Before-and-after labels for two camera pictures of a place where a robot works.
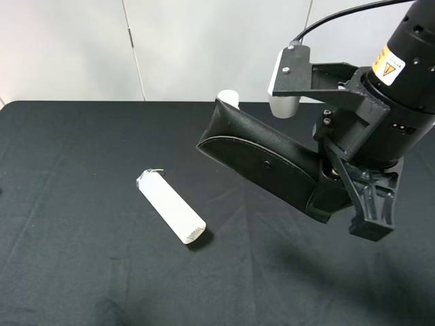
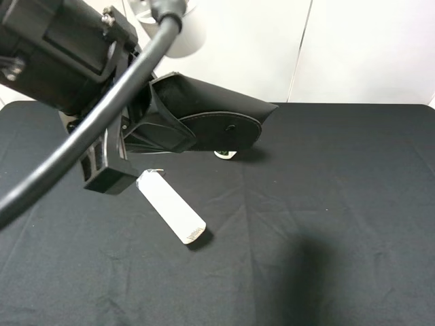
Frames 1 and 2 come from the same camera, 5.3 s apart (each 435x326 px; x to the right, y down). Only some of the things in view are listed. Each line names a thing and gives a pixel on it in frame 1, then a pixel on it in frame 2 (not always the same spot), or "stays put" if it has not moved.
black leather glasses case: (261, 152) -> (217, 117)
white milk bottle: (230, 96) -> (224, 155)
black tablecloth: (81, 244) stays put
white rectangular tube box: (181, 218) stays put
